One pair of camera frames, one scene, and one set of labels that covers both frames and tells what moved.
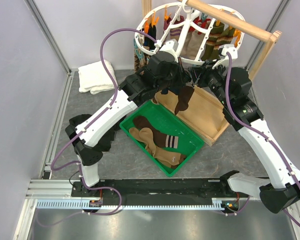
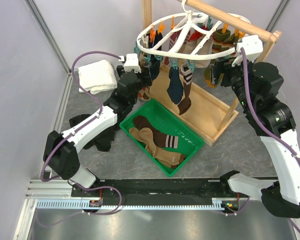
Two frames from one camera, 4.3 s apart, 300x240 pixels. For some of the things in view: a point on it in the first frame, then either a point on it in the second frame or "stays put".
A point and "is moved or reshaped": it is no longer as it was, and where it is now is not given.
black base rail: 159,192 stays put
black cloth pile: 103,141 stays put
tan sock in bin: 171,160 stays put
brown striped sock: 161,139 stays put
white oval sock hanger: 198,32 is moved or reshaped
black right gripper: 200,74 → 221,66
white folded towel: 94,78 stays put
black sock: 149,43 → 158,37
